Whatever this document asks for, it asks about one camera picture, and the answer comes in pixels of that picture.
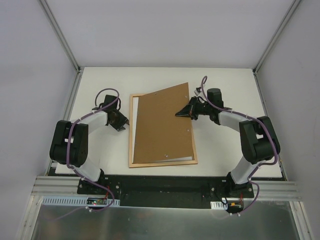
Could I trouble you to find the aluminium front rail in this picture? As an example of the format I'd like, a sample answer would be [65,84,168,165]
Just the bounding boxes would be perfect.
[31,176,302,202]

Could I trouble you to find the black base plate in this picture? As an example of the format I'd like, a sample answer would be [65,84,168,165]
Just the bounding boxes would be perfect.
[77,175,254,209]

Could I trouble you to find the brown backing board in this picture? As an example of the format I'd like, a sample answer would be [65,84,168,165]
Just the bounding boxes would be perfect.
[133,82,193,164]

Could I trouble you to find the right white cable duct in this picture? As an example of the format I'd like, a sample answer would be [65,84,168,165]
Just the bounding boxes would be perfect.
[210,201,228,211]

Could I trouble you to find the white cable duct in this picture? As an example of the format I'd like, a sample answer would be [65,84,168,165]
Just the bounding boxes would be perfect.
[42,196,120,208]
[210,201,228,211]

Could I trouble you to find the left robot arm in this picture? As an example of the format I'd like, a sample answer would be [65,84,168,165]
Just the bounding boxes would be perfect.
[49,94,129,195]

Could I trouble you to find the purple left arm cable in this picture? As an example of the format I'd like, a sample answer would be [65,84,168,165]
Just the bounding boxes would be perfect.
[51,87,122,221]

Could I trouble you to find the aluminium corner post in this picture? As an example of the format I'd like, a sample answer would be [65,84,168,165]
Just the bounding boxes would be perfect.
[252,0,303,76]
[37,0,81,73]

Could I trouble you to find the right aluminium corner post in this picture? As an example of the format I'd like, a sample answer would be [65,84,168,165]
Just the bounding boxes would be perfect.
[252,0,303,76]

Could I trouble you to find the left aluminium corner post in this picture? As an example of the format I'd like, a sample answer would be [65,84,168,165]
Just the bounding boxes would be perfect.
[37,0,81,73]

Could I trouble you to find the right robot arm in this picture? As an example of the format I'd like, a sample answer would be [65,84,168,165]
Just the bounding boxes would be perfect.
[175,88,281,198]

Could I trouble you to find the wooden picture frame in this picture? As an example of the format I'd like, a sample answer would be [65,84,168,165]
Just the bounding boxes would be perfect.
[128,93,199,169]

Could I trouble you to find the left white cable duct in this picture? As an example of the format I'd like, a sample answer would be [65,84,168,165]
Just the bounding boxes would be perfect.
[42,196,120,208]

